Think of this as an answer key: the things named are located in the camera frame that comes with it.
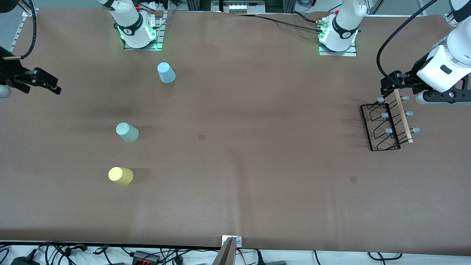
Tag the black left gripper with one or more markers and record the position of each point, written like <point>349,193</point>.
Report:
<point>415,72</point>

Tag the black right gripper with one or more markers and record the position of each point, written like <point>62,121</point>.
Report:
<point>8,70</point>

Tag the pale green plastic cup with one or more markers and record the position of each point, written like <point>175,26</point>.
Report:
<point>127,132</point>

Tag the yellow plastic cup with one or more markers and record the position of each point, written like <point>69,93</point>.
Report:
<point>120,176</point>

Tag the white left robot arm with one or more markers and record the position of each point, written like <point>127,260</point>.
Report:
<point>452,55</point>

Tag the light blue plastic cup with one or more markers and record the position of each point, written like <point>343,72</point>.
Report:
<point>166,73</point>

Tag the white power strip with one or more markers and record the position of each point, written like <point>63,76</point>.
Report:
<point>243,6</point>

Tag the black power adapter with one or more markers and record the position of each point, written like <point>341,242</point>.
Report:
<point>24,261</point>

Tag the black orange connector box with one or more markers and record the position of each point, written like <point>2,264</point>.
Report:
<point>145,256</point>

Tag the grey slanted metal bar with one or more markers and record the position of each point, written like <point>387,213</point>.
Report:
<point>225,255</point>

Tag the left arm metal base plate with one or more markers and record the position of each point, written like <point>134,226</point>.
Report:
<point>351,52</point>

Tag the aluminium side rail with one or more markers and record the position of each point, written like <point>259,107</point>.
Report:
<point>22,31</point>

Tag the aluminium corner bracket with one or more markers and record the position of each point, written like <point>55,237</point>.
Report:
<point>450,19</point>

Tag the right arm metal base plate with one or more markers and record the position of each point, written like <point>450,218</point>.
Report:
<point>160,36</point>

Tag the silver table edge bracket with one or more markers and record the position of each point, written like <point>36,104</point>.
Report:
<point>239,241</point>

